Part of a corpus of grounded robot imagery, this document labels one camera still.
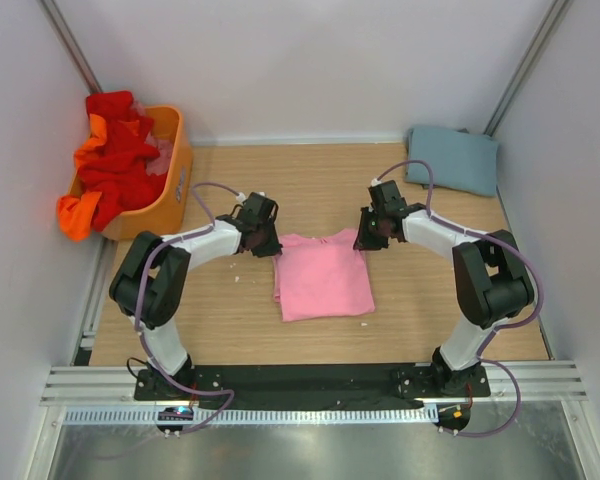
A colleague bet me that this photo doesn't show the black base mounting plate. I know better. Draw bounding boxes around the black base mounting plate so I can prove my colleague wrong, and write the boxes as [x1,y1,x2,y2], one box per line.
[134,363,491,410]

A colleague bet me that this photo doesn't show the folded teal t shirt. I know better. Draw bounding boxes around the folded teal t shirt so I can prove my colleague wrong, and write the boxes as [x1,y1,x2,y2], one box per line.
[406,125,499,197]

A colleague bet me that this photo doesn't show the light pink garment in basket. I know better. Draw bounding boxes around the light pink garment in basket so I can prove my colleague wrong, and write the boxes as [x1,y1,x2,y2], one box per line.
[128,100,174,176]

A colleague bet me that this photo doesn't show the orange plastic laundry basket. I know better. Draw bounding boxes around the orange plastic laundry basket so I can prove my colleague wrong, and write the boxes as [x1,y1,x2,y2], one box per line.
[64,105,193,240]

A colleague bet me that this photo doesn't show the red t shirt pile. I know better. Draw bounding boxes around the red t shirt pile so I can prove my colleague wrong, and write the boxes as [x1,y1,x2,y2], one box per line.
[74,91,166,232]

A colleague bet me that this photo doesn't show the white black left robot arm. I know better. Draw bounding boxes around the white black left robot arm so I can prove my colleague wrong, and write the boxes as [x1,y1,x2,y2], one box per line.
[109,192,282,400]

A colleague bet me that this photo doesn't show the white slotted cable duct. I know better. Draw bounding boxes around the white slotted cable duct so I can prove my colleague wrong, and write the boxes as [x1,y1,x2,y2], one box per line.
[63,404,438,427]

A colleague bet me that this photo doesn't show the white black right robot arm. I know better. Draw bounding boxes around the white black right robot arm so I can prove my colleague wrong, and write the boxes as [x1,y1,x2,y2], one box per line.
[353,180,535,396]

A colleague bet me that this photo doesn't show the orange t shirt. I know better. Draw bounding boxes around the orange t shirt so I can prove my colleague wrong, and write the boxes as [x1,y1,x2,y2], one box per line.
[56,114,107,242]

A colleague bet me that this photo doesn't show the pink t shirt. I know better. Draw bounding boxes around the pink t shirt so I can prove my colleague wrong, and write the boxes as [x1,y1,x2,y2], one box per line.
[273,228,375,323]

